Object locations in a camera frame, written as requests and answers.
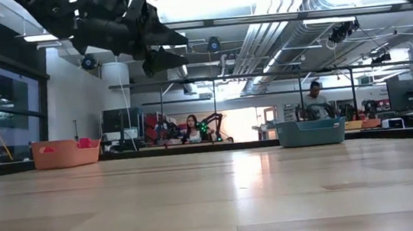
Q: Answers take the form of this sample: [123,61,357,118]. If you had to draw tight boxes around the black camera with blue lens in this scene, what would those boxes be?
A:
[205,35,223,54]

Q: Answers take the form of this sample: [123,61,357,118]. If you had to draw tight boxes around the black horizontal frame beam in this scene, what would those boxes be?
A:
[15,0,413,52]

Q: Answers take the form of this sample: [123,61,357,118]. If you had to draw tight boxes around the orange plastic bin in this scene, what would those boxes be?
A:
[31,135,104,172]

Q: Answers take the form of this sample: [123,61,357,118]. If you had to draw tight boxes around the white LED light bar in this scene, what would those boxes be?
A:
[23,32,60,44]

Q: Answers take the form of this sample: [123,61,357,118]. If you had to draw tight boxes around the black framed glass partition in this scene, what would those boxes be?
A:
[0,0,60,165]

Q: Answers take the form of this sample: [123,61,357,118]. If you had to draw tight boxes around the black equipment cabinet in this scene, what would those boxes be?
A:
[100,106,147,143]

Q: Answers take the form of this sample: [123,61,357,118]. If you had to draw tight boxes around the black round camera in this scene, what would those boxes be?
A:
[80,54,99,72]

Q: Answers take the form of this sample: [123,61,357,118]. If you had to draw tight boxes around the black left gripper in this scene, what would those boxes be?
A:
[66,0,193,86]

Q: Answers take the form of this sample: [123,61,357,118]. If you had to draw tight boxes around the person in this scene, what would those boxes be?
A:
[294,79,337,122]
[181,113,205,145]

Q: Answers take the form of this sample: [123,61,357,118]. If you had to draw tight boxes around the dark teal plastic bin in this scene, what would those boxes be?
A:
[275,115,349,150]

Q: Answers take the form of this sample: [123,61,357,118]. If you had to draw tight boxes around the orange background bin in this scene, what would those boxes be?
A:
[360,117,382,130]

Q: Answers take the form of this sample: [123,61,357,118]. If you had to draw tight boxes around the black camera with cables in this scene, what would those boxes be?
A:
[327,20,361,45]

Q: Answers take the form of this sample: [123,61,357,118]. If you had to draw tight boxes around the black aluminium table frame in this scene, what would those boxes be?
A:
[0,119,413,187]

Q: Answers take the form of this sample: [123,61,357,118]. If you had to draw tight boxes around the dark computer monitor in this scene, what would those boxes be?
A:
[386,78,413,112]

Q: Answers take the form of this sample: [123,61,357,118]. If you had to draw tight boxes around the yellow background bin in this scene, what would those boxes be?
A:
[344,119,365,132]

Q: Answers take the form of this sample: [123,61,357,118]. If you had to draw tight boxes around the black background workstation frame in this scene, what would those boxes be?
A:
[109,53,413,155]

